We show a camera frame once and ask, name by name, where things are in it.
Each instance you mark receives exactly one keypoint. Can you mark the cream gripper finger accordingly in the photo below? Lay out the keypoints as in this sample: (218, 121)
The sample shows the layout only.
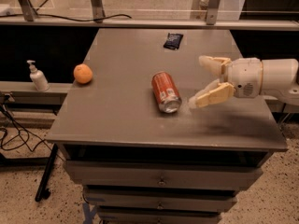
(215, 65)
(214, 93)

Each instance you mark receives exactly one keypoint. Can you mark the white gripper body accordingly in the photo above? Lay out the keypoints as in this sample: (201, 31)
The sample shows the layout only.
(245, 76)

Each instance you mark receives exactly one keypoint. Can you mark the red coke can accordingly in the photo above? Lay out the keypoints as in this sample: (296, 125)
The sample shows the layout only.
(166, 93)

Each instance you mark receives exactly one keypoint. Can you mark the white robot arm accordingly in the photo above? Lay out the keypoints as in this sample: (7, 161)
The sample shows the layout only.
(280, 80)

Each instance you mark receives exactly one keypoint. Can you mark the dark blue snack bag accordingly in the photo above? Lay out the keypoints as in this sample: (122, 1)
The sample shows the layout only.
(173, 41)

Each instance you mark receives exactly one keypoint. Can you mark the grey drawer cabinet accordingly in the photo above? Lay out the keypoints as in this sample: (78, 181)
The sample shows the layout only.
(115, 118)

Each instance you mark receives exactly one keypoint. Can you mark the orange fruit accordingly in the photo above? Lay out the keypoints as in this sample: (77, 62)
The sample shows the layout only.
(83, 74)

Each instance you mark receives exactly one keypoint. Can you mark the top grey drawer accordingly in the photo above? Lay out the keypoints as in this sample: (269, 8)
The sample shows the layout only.
(153, 175)

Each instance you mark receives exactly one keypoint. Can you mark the grey drawer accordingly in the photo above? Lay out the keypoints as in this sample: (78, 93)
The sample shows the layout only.
(156, 217)
(159, 200)
(153, 175)

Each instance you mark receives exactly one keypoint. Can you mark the middle grey drawer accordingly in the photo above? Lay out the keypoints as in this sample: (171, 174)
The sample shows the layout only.
(159, 200)

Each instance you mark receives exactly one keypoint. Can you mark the bottom grey drawer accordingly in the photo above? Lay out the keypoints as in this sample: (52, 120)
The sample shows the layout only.
(156, 217)

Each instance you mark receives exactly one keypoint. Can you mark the white pump soap bottle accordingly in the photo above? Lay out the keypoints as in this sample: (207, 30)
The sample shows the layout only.
(38, 77)

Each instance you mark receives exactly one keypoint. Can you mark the black stand leg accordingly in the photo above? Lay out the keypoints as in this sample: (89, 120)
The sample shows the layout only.
(42, 191)

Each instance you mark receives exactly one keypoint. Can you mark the grey metal railing frame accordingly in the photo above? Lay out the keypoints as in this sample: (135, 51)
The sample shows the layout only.
(269, 15)

